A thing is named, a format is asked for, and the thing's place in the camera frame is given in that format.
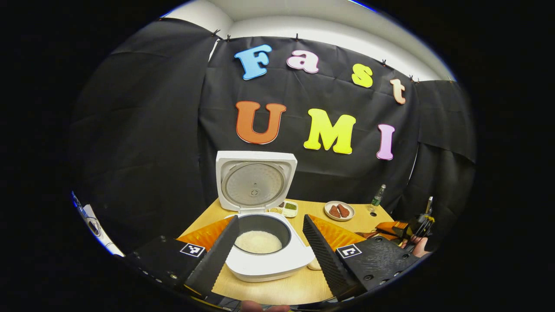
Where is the green label water bottle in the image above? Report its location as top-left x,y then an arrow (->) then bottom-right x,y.
371,184 -> 386,213

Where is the black backdrop cloth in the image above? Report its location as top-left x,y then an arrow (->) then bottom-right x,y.
69,18 -> 477,256

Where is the white rice cooker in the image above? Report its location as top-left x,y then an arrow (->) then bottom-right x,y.
215,150 -> 316,283

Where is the white panel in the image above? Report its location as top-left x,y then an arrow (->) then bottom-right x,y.
73,193 -> 124,257

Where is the row of black clips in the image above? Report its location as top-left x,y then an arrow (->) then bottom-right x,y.
212,29 -> 419,84

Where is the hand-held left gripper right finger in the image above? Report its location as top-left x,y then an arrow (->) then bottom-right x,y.
302,214 -> 420,302

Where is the white divided condiment dish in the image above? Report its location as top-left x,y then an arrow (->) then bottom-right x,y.
267,200 -> 299,218

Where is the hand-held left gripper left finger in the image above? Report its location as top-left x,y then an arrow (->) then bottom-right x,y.
124,215 -> 240,297

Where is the white round plate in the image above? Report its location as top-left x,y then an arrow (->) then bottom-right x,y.
324,201 -> 356,222

